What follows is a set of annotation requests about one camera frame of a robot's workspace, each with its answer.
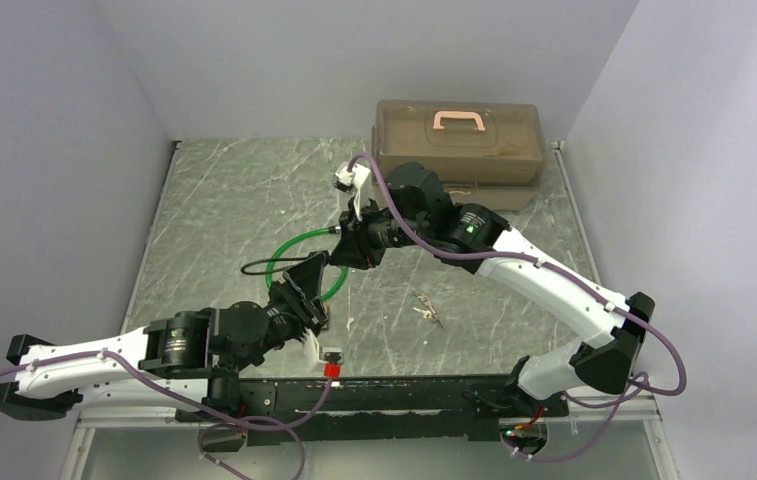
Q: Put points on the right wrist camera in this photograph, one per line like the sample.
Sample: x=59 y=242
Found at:
x=355 y=180

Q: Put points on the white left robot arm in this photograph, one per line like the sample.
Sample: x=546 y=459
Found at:
x=191 y=361

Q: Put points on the green cable lock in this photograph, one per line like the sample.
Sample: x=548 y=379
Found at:
x=331 y=230

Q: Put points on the silver key bunch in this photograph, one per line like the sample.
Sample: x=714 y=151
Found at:
x=427 y=310

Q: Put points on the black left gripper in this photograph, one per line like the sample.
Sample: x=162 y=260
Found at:
x=305 y=298

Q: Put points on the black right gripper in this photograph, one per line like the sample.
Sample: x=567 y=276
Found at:
x=347 y=250

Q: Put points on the brown plastic toolbox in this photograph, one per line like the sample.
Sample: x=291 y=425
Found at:
x=493 y=154

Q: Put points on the brass padlock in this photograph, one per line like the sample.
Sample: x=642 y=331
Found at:
x=327 y=317

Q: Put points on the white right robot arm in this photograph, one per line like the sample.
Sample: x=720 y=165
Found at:
x=410 y=207

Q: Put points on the black cable padlock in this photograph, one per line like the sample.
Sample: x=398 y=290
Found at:
x=277 y=264

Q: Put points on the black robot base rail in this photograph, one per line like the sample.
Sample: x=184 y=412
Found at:
x=475 y=407

